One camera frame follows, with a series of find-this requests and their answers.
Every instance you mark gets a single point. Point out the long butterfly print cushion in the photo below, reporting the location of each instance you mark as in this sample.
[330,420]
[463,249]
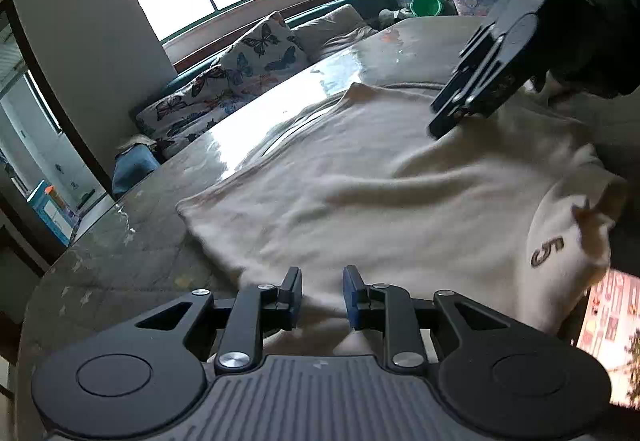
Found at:
[185,111]

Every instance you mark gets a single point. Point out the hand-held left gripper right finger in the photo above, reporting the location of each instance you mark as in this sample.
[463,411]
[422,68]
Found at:
[354,301]

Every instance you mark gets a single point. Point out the smartphone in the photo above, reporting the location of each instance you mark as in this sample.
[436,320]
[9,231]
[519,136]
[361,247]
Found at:
[610,336]

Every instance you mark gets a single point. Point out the cream sweater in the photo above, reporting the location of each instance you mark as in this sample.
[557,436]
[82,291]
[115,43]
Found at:
[400,221]

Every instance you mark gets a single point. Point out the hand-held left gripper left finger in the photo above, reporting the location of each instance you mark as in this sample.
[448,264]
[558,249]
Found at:
[292,301]

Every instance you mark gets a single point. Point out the person's right forearm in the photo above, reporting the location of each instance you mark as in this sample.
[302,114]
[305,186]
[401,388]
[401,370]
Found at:
[590,51]

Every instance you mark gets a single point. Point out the round black induction cooker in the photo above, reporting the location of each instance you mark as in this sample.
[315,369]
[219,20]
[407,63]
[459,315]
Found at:
[295,128]

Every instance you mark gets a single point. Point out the blue white cabinet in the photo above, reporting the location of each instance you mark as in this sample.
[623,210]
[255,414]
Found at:
[52,213]

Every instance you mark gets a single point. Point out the beige cloth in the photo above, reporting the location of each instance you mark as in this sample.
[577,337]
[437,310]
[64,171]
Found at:
[132,142]

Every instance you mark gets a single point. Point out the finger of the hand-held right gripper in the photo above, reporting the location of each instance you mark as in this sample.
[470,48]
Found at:
[480,96]
[475,51]

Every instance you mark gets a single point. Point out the teal sofa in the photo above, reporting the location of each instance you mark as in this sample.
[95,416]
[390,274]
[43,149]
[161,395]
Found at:
[365,1]

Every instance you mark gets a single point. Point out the clear plastic storage box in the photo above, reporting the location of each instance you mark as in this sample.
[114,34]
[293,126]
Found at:
[475,1]

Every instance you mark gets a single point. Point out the beige pillow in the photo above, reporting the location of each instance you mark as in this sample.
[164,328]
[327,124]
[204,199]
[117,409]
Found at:
[330,28]

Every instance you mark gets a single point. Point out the square butterfly print cushion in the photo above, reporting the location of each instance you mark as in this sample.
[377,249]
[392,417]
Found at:
[260,51]

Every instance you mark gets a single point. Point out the green plastic basin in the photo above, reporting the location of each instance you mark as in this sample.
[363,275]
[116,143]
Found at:
[427,5]

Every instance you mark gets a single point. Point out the blue quilted cushion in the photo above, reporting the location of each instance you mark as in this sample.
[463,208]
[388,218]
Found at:
[135,168]

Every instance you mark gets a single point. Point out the dark wooden door frame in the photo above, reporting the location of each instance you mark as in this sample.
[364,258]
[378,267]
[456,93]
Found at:
[55,96]

